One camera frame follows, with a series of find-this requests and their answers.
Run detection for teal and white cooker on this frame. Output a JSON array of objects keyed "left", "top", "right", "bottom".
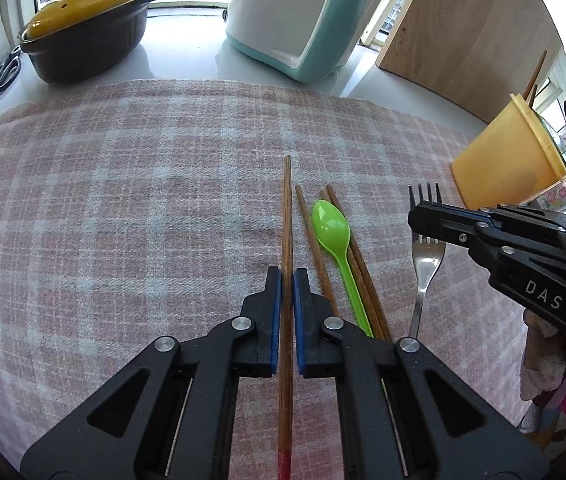
[{"left": 224, "top": 0, "right": 393, "bottom": 84}]

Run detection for pink checkered table cloth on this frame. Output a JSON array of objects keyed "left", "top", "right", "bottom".
[{"left": 0, "top": 79, "right": 539, "bottom": 480}]

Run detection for black handled scissors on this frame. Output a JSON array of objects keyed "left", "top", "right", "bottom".
[{"left": 0, "top": 46, "right": 24, "bottom": 106}]

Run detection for floral white slow cooker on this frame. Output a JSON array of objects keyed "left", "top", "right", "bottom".
[{"left": 536, "top": 110, "right": 566, "bottom": 213}]

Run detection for metal fork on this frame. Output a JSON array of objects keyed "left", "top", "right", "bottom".
[{"left": 408, "top": 182, "right": 447, "bottom": 339}]

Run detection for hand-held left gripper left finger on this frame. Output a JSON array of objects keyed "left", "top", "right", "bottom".
[{"left": 19, "top": 266, "right": 283, "bottom": 480}]

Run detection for green plastic spoon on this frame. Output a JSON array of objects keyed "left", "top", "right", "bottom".
[{"left": 311, "top": 200, "right": 375, "bottom": 339}]

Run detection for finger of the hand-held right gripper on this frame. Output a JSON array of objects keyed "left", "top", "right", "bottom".
[
  {"left": 407, "top": 202, "right": 566, "bottom": 268},
  {"left": 442, "top": 203, "right": 566, "bottom": 256}
]

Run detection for black casserole pot yellow lid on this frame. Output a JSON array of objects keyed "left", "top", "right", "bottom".
[{"left": 18, "top": 0, "right": 170, "bottom": 84}]

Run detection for light wooden board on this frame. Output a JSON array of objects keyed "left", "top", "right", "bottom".
[{"left": 375, "top": 0, "right": 564, "bottom": 126}]

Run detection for yellow plastic container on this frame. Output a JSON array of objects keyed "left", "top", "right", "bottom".
[{"left": 450, "top": 92, "right": 566, "bottom": 211}]

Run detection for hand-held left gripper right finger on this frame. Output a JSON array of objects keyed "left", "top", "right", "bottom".
[{"left": 293, "top": 267, "right": 550, "bottom": 480}]

